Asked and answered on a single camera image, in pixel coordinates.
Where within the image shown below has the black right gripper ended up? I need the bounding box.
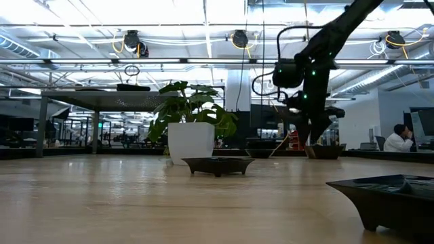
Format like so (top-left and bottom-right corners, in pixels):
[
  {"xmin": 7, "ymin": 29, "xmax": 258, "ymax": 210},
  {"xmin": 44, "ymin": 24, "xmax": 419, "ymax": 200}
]
[{"xmin": 281, "ymin": 89, "xmax": 347, "ymax": 147}]

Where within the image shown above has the dark angular bowl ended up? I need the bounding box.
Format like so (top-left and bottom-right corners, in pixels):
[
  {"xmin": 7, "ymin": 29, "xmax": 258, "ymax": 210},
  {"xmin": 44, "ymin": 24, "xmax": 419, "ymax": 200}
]
[{"xmin": 303, "ymin": 144, "xmax": 344, "ymax": 161}]

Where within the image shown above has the small dark round bowl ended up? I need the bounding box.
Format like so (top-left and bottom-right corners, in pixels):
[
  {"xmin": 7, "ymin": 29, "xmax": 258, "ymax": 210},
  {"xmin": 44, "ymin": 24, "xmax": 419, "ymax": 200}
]
[{"xmin": 245, "ymin": 148, "xmax": 274, "ymax": 159}]

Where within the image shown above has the black square footed plate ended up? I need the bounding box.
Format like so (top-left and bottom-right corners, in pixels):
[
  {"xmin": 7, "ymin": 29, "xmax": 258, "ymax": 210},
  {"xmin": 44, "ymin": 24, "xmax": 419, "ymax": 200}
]
[{"xmin": 181, "ymin": 157, "xmax": 256, "ymax": 178}]

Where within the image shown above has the black flared footed plate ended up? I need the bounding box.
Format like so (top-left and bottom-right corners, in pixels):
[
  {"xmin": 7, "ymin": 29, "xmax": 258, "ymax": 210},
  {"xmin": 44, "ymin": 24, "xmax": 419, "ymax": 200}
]
[{"xmin": 325, "ymin": 174, "xmax": 434, "ymax": 240}]

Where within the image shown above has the green plant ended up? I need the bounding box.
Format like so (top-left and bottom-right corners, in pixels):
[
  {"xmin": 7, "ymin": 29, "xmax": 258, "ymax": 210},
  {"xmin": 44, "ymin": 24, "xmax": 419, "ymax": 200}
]
[{"xmin": 148, "ymin": 80, "xmax": 240, "ymax": 167}]

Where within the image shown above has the red storage bins stack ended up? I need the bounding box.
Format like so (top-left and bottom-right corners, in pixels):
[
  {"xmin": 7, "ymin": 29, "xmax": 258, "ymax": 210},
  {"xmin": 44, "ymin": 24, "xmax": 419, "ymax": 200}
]
[{"xmin": 289, "ymin": 130, "xmax": 301, "ymax": 151}]

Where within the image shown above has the black display screen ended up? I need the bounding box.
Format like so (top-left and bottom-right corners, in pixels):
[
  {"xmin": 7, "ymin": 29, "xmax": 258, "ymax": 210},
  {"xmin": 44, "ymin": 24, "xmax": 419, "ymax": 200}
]
[{"xmin": 250, "ymin": 104, "xmax": 290, "ymax": 130}]

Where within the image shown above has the grey office chair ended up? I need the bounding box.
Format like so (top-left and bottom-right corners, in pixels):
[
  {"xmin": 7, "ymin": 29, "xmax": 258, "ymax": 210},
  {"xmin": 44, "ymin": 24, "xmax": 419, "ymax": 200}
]
[{"xmin": 374, "ymin": 135, "xmax": 387, "ymax": 152}]

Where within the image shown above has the person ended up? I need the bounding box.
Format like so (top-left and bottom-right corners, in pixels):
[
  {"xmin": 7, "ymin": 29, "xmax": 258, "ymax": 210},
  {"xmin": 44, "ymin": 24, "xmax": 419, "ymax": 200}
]
[{"xmin": 382, "ymin": 123, "xmax": 414, "ymax": 153}]

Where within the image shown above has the dark computer monitor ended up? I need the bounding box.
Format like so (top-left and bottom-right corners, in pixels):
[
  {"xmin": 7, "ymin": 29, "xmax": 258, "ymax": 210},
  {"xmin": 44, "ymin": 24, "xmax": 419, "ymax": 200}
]
[{"xmin": 403, "ymin": 107, "xmax": 434, "ymax": 152}]

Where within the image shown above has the long ceiling light bar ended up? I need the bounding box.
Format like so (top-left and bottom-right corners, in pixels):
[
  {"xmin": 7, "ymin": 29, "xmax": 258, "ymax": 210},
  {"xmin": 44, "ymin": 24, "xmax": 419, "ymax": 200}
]
[{"xmin": 0, "ymin": 58, "xmax": 434, "ymax": 66}]

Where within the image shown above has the dark desk monitor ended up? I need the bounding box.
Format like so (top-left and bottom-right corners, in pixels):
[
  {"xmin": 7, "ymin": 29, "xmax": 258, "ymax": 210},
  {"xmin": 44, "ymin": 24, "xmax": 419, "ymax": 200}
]
[{"xmin": 8, "ymin": 117, "xmax": 35, "ymax": 132}]

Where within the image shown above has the silver ceiling air duct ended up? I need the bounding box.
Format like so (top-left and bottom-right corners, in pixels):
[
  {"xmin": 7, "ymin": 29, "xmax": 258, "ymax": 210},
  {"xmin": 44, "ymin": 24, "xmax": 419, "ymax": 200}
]
[{"xmin": 334, "ymin": 47, "xmax": 434, "ymax": 98}]

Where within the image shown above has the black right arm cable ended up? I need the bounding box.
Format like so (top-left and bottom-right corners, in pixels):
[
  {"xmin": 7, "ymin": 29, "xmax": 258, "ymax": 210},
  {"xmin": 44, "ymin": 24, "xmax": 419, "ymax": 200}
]
[{"xmin": 251, "ymin": 25, "xmax": 326, "ymax": 102}]

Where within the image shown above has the black ceiling cable reel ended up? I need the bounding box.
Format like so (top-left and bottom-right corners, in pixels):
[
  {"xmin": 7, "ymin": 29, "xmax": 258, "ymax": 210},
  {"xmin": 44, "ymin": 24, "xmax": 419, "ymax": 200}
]
[
  {"xmin": 385, "ymin": 30, "xmax": 403, "ymax": 50},
  {"xmin": 232, "ymin": 29, "xmax": 250, "ymax": 49},
  {"xmin": 122, "ymin": 29, "xmax": 142, "ymax": 49},
  {"xmin": 136, "ymin": 41, "xmax": 150, "ymax": 58}
]

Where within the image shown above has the black hanging cable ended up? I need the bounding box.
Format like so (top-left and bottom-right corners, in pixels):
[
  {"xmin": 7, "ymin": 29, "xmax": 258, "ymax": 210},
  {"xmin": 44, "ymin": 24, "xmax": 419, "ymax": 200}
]
[{"xmin": 260, "ymin": 0, "xmax": 266, "ymax": 106}]

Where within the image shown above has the black table edge frame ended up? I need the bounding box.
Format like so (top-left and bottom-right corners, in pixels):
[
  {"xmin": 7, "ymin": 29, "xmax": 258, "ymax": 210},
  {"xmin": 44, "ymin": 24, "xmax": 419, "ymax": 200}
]
[{"xmin": 0, "ymin": 146, "xmax": 434, "ymax": 165}]

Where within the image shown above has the ribbed ceiling air duct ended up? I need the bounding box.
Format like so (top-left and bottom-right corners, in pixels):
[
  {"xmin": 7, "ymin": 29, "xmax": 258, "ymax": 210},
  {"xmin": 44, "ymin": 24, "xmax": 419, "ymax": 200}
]
[{"xmin": 0, "ymin": 32, "xmax": 60, "ymax": 59}]

